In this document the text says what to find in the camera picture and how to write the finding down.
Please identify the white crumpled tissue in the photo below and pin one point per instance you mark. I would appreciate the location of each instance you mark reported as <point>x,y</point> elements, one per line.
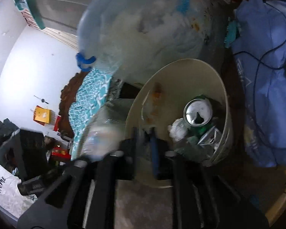
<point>178,130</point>

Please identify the teal patterned blanket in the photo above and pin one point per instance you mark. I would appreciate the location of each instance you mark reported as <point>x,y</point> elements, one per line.
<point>89,98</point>

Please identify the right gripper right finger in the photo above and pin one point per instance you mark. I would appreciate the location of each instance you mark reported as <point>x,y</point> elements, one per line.
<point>201,199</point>

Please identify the silver foil wrapper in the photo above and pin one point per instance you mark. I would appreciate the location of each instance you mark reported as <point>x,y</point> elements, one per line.
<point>209,142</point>

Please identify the red yellow wall calendar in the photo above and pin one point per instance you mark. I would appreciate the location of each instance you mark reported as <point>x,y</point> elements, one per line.
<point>46,117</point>

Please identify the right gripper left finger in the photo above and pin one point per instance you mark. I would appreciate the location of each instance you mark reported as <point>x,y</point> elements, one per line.
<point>84,195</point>

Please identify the white home tote bag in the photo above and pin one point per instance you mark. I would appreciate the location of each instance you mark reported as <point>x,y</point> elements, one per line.
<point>10,198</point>

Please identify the carved wooden headboard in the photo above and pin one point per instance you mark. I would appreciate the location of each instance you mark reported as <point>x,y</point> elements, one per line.
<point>67,97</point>

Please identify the clear crushed plastic bottle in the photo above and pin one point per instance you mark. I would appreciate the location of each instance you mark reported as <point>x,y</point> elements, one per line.
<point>102,139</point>

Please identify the blue fabric pile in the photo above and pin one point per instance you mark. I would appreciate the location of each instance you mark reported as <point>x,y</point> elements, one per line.
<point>260,56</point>

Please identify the beige round trash bin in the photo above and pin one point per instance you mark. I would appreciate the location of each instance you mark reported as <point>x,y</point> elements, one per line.
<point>181,82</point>

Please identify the clear plastic storage box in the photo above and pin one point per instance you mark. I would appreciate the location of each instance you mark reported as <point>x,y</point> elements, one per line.
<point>133,39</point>

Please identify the green aluminium can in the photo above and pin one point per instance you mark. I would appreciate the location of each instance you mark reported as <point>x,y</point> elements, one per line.
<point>198,114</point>

